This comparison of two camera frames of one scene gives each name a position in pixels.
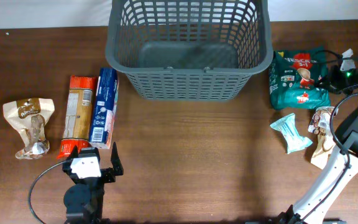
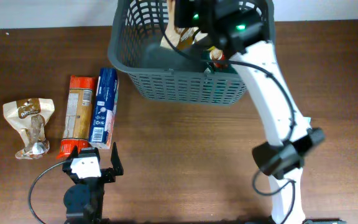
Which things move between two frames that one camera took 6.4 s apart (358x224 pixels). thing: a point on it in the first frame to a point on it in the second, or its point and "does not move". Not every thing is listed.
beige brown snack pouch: (321, 124) to (182, 38)
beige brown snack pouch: (29, 117) does not move
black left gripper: (109, 174) does not move
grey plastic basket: (188, 50) does not move
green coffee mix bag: (293, 76) to (214, 53)
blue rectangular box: (104, 108) does not move
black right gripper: (329, 80) to (183, 18)
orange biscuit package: (79, 114) does not move
